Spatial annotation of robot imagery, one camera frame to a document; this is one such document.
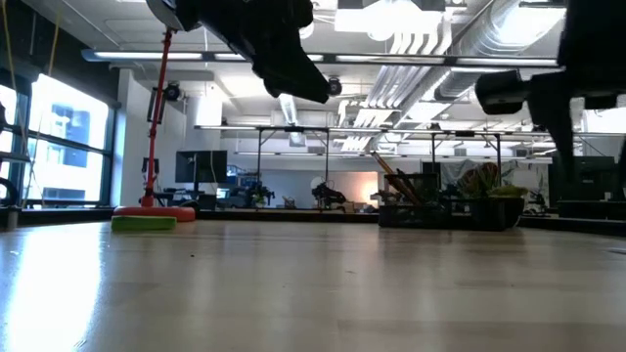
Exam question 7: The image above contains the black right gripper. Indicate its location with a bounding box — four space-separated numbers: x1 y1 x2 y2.
473 0 626 190

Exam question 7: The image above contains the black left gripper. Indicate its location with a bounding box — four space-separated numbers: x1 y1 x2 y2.
195 0 332 105

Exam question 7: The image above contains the black mesh desk organizer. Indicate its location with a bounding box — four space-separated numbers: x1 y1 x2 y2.
379 169 454 230

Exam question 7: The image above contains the large black background monitor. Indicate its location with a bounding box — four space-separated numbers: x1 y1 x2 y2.
547 155 626 220

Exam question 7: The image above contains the potted succulent plant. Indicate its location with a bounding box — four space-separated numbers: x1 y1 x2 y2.
459 163 528 232

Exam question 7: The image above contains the person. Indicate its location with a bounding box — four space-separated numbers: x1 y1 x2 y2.
458 163 500 197

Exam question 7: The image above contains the red desk lamp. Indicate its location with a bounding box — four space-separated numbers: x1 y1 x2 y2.
112 0 197 224

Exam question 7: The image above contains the green sticky note pad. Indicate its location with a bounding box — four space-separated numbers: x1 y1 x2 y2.
111 215 178 233

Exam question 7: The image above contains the large window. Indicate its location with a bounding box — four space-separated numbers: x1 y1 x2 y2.
0 72 116 206

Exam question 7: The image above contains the black metal background frame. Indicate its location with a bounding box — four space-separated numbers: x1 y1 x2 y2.
256 125 332 211
429 130 503 187

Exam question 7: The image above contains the black aluminium table frame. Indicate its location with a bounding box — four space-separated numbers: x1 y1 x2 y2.
0 206 626 237

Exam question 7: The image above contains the silver ventilation duct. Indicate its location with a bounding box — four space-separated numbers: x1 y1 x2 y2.
432 0 563 102

